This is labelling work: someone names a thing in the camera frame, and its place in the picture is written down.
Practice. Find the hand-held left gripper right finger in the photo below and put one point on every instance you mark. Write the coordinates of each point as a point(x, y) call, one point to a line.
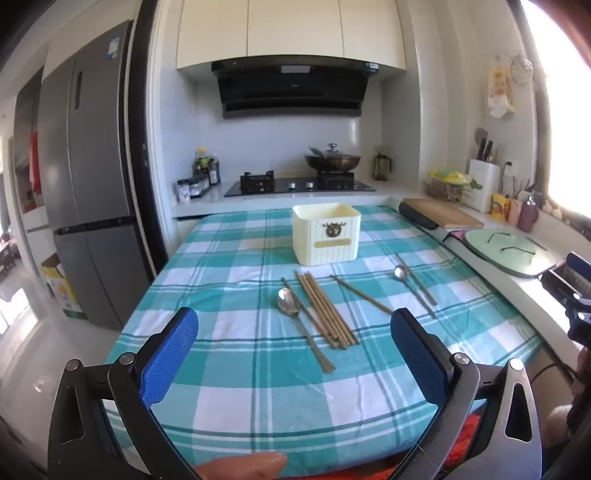
point(415, 355)

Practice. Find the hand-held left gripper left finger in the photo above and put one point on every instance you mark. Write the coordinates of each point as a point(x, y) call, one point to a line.
point(171, 350)

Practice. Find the metal spoon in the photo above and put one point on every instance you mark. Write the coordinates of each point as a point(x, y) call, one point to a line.
point(400, 273)
point(288, 302)

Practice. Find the bundle of wooden chopsticks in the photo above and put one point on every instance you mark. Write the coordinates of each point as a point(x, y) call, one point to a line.
point(328, 311)

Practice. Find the cream utensil holder box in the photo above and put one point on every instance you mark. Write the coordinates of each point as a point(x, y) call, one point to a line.
point(325, 235)

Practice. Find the person's left hand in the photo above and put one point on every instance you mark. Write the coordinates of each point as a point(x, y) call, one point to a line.
point(244, 467)

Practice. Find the teal plaid tablecloth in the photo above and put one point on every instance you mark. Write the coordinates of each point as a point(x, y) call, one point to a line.
point(231, 369)

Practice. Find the pale green lid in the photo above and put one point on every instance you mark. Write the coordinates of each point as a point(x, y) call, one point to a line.
point(508, 253)

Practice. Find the purple pump bottle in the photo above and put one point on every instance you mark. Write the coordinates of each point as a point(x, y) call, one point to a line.
point(527, 216)

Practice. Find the pink container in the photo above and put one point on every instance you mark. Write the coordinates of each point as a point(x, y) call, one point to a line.
point(514, 210)

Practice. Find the yellow snack packet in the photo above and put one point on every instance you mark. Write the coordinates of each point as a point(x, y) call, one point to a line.
point(500, 206)

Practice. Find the cardboard box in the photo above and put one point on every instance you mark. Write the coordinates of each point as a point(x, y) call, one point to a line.
point(62, 288)

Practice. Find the pink cloth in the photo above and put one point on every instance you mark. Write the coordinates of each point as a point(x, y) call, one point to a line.
point(456, 235)

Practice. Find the black oblong case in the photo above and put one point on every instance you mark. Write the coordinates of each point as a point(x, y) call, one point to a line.
point(418, 216)

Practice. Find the white knife block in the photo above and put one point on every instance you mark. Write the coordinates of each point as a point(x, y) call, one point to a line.
point(482, 187)

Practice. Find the wooden cutting board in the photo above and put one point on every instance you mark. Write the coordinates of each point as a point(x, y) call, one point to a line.
point(445, 212)

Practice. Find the white printed spice jar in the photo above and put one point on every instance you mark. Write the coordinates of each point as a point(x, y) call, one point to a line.
point(183, 191)

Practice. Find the glass spice jar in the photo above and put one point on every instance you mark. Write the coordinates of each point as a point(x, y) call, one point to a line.
point(200, 184)
point(193, 187)
point(206, 183)

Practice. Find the dark sauce bottle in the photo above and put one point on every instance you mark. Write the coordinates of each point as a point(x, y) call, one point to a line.
point(214, 171)
point(206, 174)

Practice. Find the kitchen spatula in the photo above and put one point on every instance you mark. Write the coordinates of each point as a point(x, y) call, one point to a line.
point(480, 136)

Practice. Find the grey refrigerator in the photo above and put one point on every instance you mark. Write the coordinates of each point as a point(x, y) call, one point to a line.
point(87, 184)

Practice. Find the brown glass jar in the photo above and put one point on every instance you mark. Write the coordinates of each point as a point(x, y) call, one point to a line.
point(381, 167)

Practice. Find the yellow-capped sauce bottle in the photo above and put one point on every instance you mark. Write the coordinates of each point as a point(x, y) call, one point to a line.
point(200, 161)

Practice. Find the black gas cooktop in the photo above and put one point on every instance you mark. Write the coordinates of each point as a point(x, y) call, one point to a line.
point(295, 186)

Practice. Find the dark wok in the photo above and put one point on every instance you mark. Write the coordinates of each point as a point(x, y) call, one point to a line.
point(332, 164)

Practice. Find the glass wok lid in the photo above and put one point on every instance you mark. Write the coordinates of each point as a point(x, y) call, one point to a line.
point(331, 151)

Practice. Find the metal ladle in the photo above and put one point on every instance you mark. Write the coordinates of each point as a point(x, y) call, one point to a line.
point(315, 152)

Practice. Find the red hanging cloth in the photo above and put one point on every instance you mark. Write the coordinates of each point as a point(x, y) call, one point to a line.
point(35, 161)

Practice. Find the black range hood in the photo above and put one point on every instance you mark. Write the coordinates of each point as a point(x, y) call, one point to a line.
point(291, 90)

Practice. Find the white wall outlet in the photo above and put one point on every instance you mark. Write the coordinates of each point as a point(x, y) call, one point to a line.
point(509, 167)

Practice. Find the printed wall hanging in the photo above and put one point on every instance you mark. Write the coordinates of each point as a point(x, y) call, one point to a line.
point(501, 90)

